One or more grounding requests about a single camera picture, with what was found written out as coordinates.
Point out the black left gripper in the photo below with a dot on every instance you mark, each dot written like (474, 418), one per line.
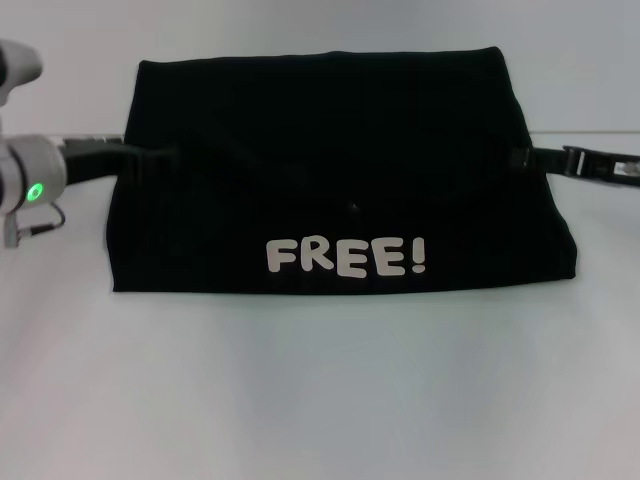
(95, 157)

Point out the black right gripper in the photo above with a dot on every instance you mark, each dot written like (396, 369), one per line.
(605, 167)

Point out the black shirt with white print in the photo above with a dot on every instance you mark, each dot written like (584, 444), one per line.
(325, 150)

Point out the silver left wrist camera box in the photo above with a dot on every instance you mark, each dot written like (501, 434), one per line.
(17, 70)

